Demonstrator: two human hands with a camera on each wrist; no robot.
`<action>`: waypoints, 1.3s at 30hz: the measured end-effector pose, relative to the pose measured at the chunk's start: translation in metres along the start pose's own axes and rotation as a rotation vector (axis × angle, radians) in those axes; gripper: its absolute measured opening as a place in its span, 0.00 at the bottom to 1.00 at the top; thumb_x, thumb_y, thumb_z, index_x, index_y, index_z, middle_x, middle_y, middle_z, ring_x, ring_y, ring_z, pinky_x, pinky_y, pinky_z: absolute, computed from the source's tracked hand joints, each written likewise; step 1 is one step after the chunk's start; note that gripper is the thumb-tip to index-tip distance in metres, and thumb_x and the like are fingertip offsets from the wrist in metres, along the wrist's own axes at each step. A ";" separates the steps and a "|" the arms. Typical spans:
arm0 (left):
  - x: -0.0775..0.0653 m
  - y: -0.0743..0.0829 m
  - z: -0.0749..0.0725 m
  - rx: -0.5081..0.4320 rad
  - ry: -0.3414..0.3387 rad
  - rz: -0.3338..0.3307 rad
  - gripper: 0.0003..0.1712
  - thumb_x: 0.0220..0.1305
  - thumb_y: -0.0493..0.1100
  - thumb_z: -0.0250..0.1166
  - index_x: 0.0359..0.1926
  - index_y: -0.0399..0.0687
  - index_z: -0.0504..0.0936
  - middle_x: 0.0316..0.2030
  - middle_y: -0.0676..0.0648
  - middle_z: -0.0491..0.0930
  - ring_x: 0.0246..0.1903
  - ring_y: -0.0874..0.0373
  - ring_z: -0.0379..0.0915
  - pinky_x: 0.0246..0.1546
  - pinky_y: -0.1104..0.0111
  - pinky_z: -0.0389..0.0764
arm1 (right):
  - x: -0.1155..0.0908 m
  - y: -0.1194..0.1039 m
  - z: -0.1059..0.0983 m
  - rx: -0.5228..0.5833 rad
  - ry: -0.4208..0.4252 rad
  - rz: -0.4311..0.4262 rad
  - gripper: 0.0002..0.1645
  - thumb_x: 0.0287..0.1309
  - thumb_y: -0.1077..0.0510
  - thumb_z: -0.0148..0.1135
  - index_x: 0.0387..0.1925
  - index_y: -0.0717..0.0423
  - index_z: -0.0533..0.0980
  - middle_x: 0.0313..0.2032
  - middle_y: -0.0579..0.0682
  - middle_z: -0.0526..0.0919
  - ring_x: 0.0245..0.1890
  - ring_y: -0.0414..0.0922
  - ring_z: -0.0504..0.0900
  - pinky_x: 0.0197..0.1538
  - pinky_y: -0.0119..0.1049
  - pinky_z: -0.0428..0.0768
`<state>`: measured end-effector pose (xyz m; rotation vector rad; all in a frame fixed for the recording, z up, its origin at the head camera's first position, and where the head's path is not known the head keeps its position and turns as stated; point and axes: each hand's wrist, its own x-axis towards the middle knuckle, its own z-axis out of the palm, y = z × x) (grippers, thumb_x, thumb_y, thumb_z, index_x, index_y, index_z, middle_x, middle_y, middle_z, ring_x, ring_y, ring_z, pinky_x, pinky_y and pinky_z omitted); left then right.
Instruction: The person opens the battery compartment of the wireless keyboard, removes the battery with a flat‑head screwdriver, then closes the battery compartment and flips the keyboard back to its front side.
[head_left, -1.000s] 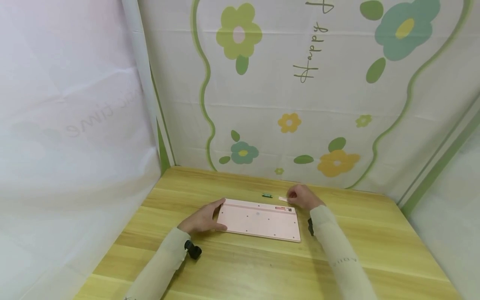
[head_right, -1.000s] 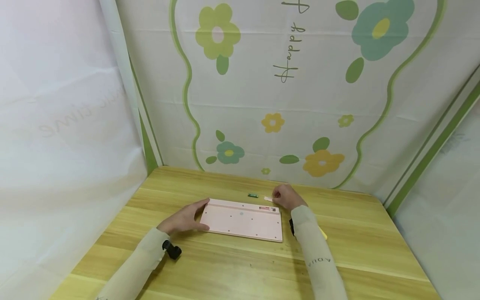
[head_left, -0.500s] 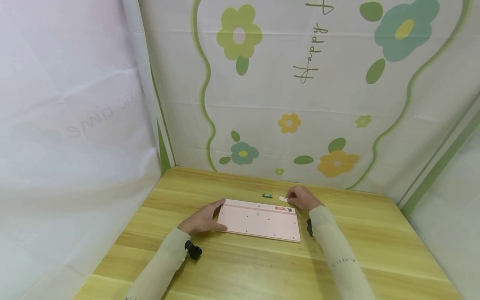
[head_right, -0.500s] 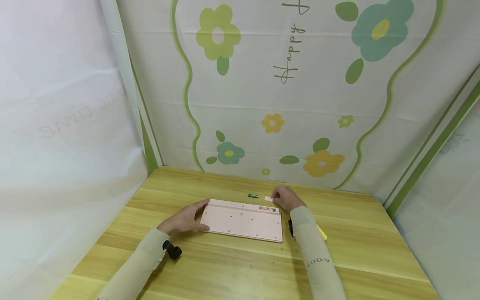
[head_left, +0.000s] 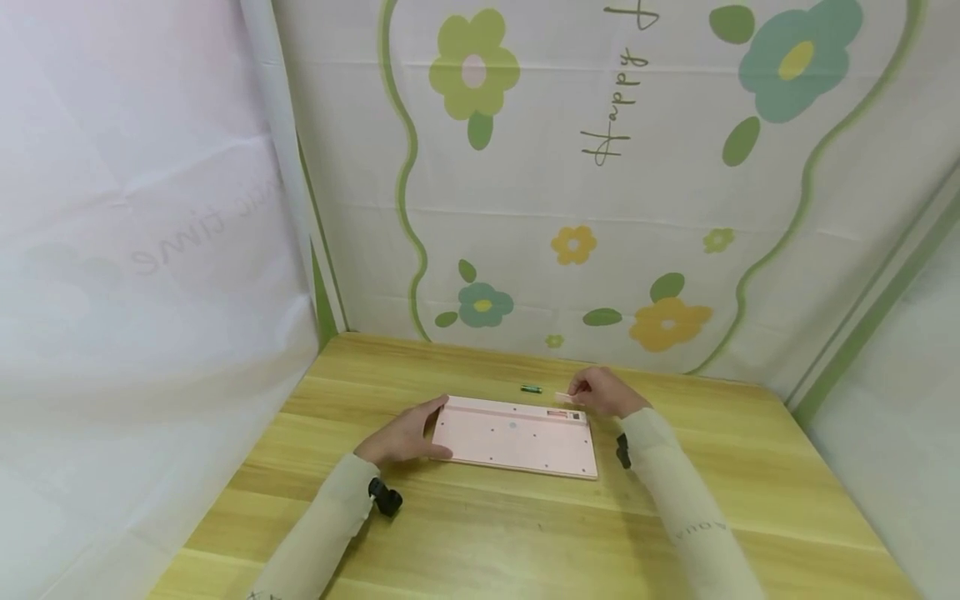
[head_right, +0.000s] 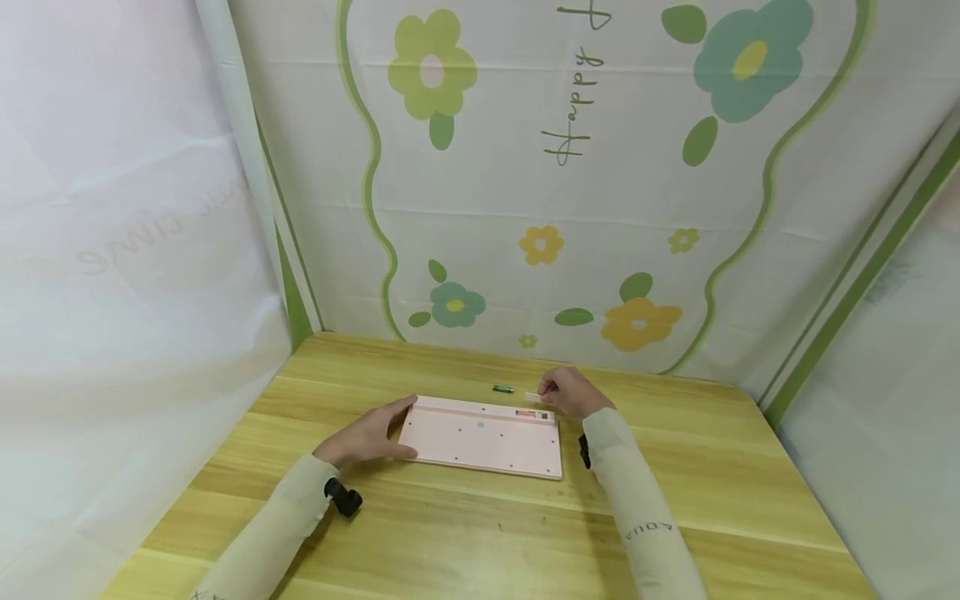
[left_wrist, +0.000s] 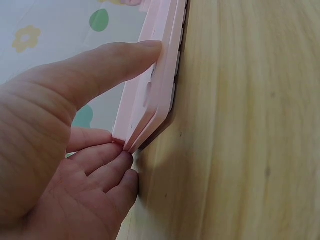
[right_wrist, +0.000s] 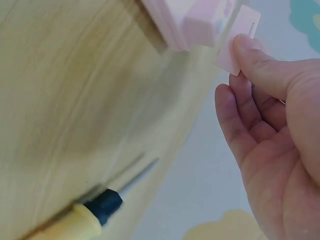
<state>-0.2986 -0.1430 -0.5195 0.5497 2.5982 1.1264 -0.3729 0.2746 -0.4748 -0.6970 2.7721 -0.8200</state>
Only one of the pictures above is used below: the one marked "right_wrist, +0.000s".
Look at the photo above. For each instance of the person's right hand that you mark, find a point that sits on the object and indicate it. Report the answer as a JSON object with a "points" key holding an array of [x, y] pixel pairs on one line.
{"points": [[282, 155]]}

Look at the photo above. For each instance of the person's right thumb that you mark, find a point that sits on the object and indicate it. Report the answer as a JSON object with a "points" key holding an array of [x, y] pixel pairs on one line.
{"points": [[265, 67]]}

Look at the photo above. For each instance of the small pink card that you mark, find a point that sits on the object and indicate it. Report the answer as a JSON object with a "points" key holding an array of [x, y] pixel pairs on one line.
{"points": [[240, 32]]}

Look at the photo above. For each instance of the pink box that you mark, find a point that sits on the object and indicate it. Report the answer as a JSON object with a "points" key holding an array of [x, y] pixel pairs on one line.
{"points": [[185, 25]]}

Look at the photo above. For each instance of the yellow and black screwdriver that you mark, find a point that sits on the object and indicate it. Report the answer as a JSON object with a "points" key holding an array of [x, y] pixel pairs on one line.
{"points": [[105, 206]]}

